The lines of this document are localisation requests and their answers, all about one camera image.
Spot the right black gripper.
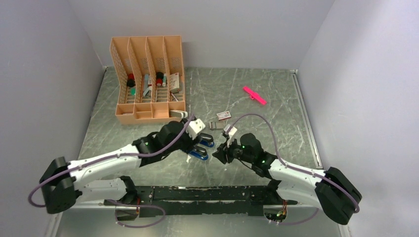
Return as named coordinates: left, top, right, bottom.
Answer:
left=212, top=136, right=254, bottom=164

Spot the blue stapler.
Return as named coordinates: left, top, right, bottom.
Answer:
left=189, top=147, right=209, bottom=160
left=200, top=133, right=215, bottom=148

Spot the red white staple box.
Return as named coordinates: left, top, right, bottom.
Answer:
left=216, top=111, right=232, bottom=121

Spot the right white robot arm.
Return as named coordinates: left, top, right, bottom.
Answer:
left=212, top=133, right=362, bottom=225

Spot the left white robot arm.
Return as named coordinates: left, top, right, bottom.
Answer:
left=37, top=119, right=206, bottom=214

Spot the white grey stapler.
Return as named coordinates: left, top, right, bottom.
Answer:
left=169, top=110, right=188, bottom=119

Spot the grey stapler in organizer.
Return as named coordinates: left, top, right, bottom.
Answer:
left=142, top=74, right=152, bottom=97

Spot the white box in organizer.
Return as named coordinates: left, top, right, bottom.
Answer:
left=169, top=73, right=181, bottom=93

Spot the pink plastic clip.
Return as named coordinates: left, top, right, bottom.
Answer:
left=243, top=86, right=267, bottom=105

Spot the red black bottle right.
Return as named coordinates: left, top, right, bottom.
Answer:
left=156, top=72, right=164, bottom=86

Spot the red black bottle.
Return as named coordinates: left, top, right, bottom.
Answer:
left=126, top=73, right=136, bottom=88
left=156, top=72, right=164, bottom=86

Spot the orange plastic desk organizer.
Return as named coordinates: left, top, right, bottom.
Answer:
left=110, top=35, right=187, bottom=125

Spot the red black bottle left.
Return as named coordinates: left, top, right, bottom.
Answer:
left=126, top=73, right=136, bottom=88

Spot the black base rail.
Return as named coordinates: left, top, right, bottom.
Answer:
left=116, top=181, right=297, bottom=221

